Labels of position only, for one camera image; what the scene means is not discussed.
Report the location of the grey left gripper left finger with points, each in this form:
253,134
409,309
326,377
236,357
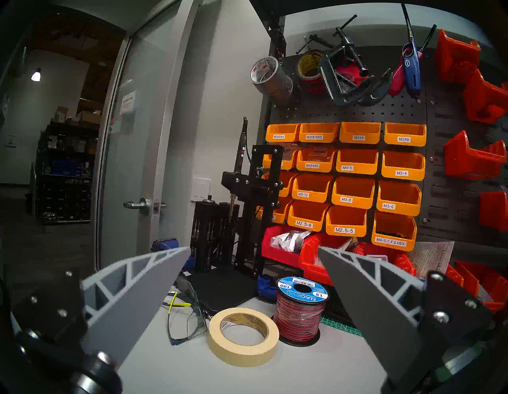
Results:
127,294

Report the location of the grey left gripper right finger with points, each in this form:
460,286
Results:
377,302

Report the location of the black storage shelving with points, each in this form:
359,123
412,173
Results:
65,174

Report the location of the green cutting mat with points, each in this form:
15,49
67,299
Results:
337,323

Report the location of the clear bag with leaflet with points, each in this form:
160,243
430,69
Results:
430,257

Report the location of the clear safety glasses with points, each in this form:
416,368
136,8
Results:
190,325

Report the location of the orange bin labelled HEX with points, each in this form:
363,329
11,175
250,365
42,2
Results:
394,231

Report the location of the orange bin labelled M2.5-5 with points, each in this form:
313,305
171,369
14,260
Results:
345,221

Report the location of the black tool rack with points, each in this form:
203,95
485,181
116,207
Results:
210,234

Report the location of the white plastic parts bag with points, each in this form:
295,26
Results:
291,240

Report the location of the orange bin labelled M3-6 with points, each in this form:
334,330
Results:
399,197

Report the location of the dark red shelf bin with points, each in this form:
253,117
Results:
278,257

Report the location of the beige masking tape roll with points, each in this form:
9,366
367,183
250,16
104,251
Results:
222,349

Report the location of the orange bin labelled M2.5-6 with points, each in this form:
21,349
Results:
307,215

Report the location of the orange bin labelled M3-8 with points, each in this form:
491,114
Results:
353,192

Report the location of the small blue clamp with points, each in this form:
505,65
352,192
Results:
266,286

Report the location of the orange parts bin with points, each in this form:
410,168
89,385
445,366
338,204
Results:
289,183
283,213
291,157

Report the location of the orange bin labelled M3-12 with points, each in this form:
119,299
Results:
311,187

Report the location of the orange bin labelled M3-4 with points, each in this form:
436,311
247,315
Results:
403,165

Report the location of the orange bin labelled M4-6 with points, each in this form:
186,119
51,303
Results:
357,161

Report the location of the orange bin labelled M4X4X6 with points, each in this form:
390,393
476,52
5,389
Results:
315,159

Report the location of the black press stand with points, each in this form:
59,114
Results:
254,186

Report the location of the orange bin labelled M3X6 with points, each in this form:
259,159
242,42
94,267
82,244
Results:
405,134

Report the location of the orange bin labelled M3X8 BAD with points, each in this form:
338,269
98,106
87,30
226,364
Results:
319,132

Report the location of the dark grey pegboard panel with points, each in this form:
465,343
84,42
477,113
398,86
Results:
397,113

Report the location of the white paper door notice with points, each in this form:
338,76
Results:
127,101

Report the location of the orange bin labelled M3X5X4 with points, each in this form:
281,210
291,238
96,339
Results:
281,132

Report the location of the red long-neck lighter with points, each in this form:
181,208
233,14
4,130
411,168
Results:
397,84

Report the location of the yellow tape roll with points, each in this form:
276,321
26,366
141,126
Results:
311,84

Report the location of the red tape roll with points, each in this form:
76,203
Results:
351,72

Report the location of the blue long-neck lighter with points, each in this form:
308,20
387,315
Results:
412,70

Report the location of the white pendant lamp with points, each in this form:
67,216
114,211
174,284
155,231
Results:
35,74

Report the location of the black overhead shelf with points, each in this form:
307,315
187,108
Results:
266,10

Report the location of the white light switch plate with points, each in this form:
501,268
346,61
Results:
200,190

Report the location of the orange-red wall bin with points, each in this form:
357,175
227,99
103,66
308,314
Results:
494,210
458,57
474,157
486,97

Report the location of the glass door grey frame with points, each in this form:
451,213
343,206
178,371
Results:
158,119

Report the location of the grey duct tape roll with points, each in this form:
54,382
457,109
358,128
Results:
272,79

